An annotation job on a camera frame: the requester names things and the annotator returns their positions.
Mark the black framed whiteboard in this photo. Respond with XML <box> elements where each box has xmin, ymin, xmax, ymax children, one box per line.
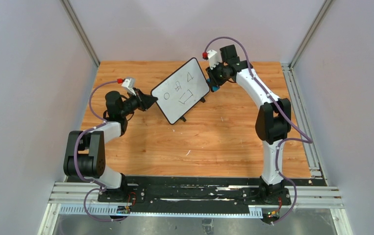
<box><xmin>151</xmin><ymin>57</ymin><xmax>210</xmax><ymax>125</ymax></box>

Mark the blue and black eraser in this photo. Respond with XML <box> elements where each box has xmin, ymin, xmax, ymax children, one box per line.
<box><xmin>206</xmin><ymin>78</ymin><xmax>220</xmax><ymax>93</ymax></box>

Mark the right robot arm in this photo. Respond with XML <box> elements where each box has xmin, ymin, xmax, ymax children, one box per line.
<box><xmin>202</xmin><ymin>45</ymin><xmax>291</xmax><ymax>201</ymax></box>

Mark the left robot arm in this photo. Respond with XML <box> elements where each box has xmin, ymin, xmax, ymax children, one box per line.
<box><xmin>63</xmin><ymin>88</ymin><xmax>158</xmax><ymax>198</ymax></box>

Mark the metal whiteboard stand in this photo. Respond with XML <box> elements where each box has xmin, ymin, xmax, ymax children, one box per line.
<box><xmin>178</xmin><ymin>96</ymin><xmax>206</xmax><ymax>122</ymax></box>

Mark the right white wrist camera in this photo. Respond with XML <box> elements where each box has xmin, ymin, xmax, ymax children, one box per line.
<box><xmin>206</xmin><ymin>50</ymin><xmax>222</xmax><ymax>70</ymax></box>

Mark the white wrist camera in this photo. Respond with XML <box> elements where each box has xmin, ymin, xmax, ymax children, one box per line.
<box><xmin>206</xmin><ymin>50</ymin><xmax>222</xmax><ymax>70</ymax></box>
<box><xmin>122</xmin><ymin>77</ymin><xmax>137</xmax><ymax>96</ymax></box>

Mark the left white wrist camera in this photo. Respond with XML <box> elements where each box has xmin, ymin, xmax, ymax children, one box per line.
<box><xmin>122</xmin><ymin>77</ymin><xmax>137</xmax><ymax>96</ymax></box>

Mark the right corner aluminium post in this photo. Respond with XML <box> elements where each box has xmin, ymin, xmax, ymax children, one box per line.
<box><xmin>289</xmin><ymin>0</ymin><xmax>334</xmax><ymax>69</ymax></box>

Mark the corner aluminium post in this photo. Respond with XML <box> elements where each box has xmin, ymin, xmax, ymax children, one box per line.
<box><xmin>60</xmin><ymin>0</ymin><xmax>100</xmax><ymax>68</ymax></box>
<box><xmin>289</xmin><ymin>0</ymin><xmax>334</xmax><ymax>69</ymax></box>

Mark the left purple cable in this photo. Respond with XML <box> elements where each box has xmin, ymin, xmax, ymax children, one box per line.
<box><xmin>73</xmin><ymin>78</ymin><xmax>129</xmax><ymax>223</ymax></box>

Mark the purple cable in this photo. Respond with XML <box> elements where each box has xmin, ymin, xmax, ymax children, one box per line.
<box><xmin>201</xmin><ymin>36</ymin><xmax>313</xmax><ymax>226</ymax></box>
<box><xmin>73</xmin><ymin>78</ymin><xmax>129</xmax><ymax>223</ymax></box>

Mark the left corner aluminium post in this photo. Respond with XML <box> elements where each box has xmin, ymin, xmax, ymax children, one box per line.
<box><xmin>60</xmin><ymin>0</ymin><xmax>100</xmax><ymax>68</ymax></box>

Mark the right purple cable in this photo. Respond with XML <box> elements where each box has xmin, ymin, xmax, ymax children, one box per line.
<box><xmin>201</xmin><ymin>36</ymin><xmax>313</xmax><ymax>226</ymax></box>

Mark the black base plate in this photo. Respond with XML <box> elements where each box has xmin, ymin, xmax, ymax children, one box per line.
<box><xmin>98</xmin><ymin>175</ymin><xmax>327</xmax><ymax>215</ymax></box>

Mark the aluminium frame rail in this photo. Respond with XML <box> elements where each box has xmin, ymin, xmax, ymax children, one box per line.
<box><xmin>38</xmin><ymin>176</ymin><xmax>353</xmax><ymax>235</ymax></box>

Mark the right side aluminium rail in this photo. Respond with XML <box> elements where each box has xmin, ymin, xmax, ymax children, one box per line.
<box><xmin>281</xmin><ymin>63</ymin><xmax>328</xmax><ymax>185</ymax></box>

